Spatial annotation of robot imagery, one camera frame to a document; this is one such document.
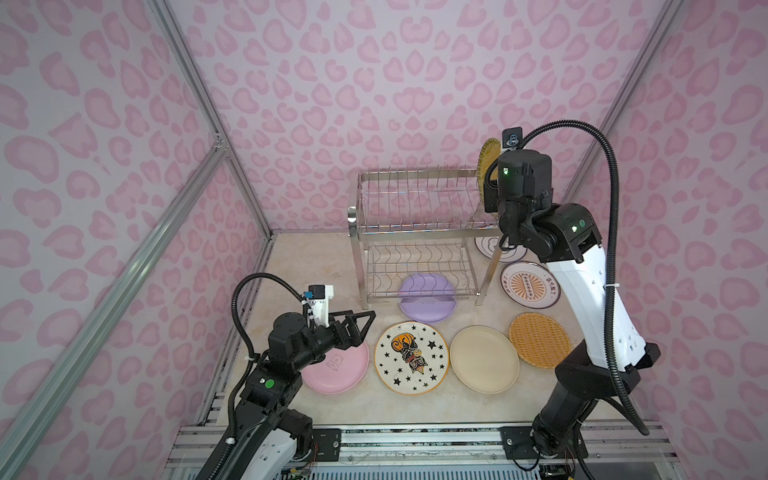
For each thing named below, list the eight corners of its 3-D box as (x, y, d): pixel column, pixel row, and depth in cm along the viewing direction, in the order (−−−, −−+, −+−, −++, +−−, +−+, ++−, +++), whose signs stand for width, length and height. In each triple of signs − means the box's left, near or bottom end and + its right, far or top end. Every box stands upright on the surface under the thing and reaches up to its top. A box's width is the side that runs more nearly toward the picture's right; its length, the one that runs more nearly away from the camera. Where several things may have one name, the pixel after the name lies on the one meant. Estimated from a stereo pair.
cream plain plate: (455, 393, 83) (456, 390, 81) (447, 330, 95) (448, 326, 93) (524, 393, 83) (527, 390, 81) (508, 329, 95) (510, 326, 92)
